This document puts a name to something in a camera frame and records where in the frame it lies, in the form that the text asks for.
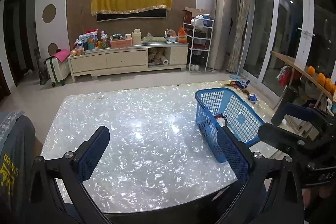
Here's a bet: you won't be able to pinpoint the black television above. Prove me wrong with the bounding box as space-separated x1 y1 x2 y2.
96 8 167 22

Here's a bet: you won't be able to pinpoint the blue plastic basket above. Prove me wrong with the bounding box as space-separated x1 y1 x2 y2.
195 88 264 163

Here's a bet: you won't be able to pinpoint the cream TV cabinet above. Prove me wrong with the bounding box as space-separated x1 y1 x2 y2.
68 43 188 80

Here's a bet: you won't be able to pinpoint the white bottle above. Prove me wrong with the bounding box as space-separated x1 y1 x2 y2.
215 114 228 127

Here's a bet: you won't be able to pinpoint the silver standing air conditioner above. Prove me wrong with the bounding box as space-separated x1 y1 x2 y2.
207 0 235 70

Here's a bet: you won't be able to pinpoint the pink cloth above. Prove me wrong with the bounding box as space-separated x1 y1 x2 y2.
52 50 71 62

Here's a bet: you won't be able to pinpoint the red handled scissors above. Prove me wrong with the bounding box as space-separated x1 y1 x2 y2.
220 80 243 89

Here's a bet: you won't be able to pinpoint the pink storage box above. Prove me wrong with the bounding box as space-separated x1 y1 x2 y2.
110 39 132 49

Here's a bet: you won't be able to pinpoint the blue tissue pack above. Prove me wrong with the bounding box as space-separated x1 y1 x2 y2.
248 93 258 103

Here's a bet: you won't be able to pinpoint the green cushion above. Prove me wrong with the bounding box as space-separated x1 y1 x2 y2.
141 36 167 44

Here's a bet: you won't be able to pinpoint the orange fruit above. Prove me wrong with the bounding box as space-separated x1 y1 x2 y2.
307 66 315 77
317 73 326 86
324 78 334 93

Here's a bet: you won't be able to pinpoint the white metal shelf rack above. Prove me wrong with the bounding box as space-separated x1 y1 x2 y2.
183 14 215 72

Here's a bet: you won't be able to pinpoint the paper roll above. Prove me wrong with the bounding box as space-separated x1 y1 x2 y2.
160 55 169 65

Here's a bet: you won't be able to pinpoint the blue striped sock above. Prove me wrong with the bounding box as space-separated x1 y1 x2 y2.
235 80 250 89

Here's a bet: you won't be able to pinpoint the cream thermos jug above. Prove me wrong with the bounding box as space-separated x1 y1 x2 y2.
131 28 142 45

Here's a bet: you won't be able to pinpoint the patterned curtain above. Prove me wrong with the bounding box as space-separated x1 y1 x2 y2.
227 0 254 74

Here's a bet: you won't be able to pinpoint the white suitcase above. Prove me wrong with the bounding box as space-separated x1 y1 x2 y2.
45 56 70 87

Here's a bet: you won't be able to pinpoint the cardboard box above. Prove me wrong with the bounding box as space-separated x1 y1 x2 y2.
183 7 210 20

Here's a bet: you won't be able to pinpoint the orange bag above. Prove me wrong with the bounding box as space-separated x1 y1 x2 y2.
177 27 187 43

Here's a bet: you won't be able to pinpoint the fruit bowl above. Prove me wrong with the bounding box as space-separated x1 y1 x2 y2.
165 36 178 43

